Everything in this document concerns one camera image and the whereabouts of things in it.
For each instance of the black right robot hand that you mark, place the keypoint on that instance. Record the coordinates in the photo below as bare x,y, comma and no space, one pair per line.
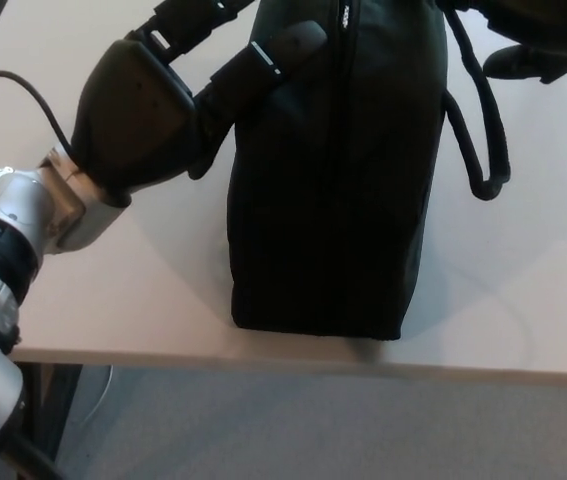
543,30

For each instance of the black fabric lunch bag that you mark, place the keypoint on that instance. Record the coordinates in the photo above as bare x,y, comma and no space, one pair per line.
333,200

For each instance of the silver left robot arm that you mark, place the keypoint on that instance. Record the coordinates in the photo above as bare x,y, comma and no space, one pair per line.
8,225

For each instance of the black table leg frame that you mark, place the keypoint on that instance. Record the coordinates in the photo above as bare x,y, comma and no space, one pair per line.
48,410

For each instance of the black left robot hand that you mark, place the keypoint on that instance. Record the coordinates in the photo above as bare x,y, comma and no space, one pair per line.
128,125

